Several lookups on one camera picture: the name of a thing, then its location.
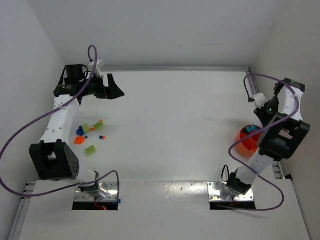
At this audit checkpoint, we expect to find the large teal lego brick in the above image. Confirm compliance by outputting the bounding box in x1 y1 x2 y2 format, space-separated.
243 124 260 135

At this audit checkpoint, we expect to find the orange divided round container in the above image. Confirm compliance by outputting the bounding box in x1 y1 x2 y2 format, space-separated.
235 126 261 158

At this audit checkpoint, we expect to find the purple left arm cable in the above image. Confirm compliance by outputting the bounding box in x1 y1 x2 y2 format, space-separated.
0 44 120 201

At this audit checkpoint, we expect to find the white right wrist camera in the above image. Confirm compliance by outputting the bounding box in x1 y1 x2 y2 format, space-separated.
248 93 267 109

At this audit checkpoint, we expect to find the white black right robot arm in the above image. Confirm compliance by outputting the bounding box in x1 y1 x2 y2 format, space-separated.
226 78 310 196

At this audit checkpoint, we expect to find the metal base plate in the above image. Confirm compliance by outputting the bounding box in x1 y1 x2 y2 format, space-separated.
73 181 119 203
207 181 255 203

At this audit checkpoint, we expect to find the pale green rounded lego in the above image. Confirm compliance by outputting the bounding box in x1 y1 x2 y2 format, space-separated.
81 123 91 134

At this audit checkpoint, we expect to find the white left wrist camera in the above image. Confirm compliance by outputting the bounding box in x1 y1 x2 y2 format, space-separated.
87 59 104 77

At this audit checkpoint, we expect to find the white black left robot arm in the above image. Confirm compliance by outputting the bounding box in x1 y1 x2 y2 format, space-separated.
29 64 125 200

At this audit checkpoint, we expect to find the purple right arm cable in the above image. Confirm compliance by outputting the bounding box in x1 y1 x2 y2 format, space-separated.
220 73 300 212

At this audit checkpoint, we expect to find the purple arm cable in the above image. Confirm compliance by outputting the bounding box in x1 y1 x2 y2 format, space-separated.
220 73 300 212
0 44 120 201

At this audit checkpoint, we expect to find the orange round lego piece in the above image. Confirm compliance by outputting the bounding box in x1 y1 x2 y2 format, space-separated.
73 136 85 145

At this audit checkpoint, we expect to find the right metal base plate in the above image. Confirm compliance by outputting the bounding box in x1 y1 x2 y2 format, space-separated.
207 181 255 203

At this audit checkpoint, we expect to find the light green lego brick low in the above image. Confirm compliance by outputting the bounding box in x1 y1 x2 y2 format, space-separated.
85 145 96 156

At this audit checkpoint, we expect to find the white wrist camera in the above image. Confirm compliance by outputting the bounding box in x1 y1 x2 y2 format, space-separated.
87 59 104 77
248 93 267 109

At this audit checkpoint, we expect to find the light green lego brick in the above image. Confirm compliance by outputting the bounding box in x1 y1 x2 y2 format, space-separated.
94 121 104 131

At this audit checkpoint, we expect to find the blue arch lego piece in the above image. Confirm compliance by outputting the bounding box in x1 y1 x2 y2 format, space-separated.
76 126 85 136

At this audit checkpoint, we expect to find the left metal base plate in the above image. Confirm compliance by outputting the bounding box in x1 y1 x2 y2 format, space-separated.
73 181 119 203

